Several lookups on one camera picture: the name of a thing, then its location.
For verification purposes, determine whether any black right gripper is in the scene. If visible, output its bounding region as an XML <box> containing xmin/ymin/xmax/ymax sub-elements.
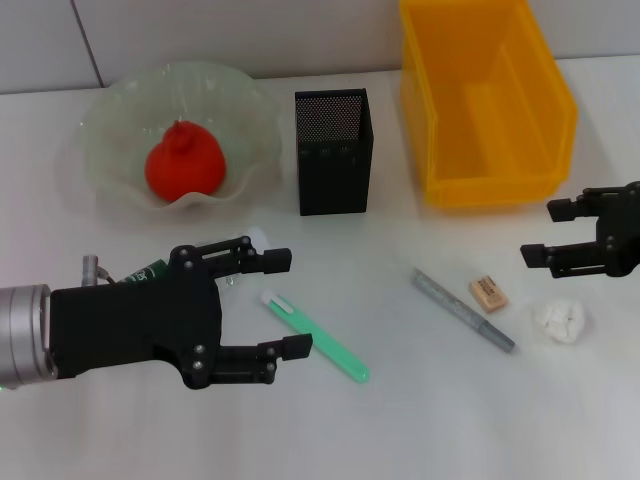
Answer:
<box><xmin>519</xmin><ymin>182</ymin><xmax>640</xmax><ymax>280</ymax></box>

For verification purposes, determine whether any yellow plastic bin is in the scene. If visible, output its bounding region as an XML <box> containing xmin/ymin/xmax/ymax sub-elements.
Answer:
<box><xmin>398</xmin><ymin>0</ymin><xmax>580</xmax><ymax>210</ymax></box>

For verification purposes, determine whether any green toothbrush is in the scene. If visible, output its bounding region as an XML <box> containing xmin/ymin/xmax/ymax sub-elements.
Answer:
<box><xmin>260</xmin><ymin>292</ymin><xmax>372</xmax><ymax>385</ymax></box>

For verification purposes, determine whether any beige eraser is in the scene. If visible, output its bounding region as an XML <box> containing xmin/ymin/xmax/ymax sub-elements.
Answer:
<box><xmin>468</xmin><ymin>276</ymin><xmax>510</xmax><ymax>315</ymax></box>

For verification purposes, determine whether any black mesh pen holder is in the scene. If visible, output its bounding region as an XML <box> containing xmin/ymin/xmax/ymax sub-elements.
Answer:
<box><xmin>293</xmin><ymin>88</ymin><xmax>375</xmax><ymax>217</ymax></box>

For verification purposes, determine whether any white paper ball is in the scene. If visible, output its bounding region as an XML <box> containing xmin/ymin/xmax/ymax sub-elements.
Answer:
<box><xmin>531</xmin><ymin>297</ymin><xmax>587</xmax><ymax>344</ymax></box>

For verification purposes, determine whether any grey pen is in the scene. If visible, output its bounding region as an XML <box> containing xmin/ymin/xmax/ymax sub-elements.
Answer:
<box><xmin>410</xmin><ymin>267</ymin><xmax>516</xmax><ymax>355</ymax></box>

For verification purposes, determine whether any clear water bottle green label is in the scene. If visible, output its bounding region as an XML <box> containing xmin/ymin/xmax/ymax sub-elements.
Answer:
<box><xmin>119</xmin><ymin>225</ymin><xmax>269</xmax><ymax>289</ymax></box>

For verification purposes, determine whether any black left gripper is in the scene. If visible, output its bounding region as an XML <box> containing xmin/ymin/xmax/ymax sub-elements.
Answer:
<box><xmin>49</xmin><ymin>235</ymin><xmax>294</xmax><ymax>391</ymax></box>

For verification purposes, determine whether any red-orange knitted orange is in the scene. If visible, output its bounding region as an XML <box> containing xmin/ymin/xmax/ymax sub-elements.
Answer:
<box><xmin>144</xmin><ymin>118</ymin><xmax>227</xmax><ymax>203</ymax></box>

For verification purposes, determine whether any green glass fruit plate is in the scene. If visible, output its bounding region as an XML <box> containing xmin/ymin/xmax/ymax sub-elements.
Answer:
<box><xmin>79</xmin><ymin>60</ymin><xmax>284</xmax><ymax>214</ymax></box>

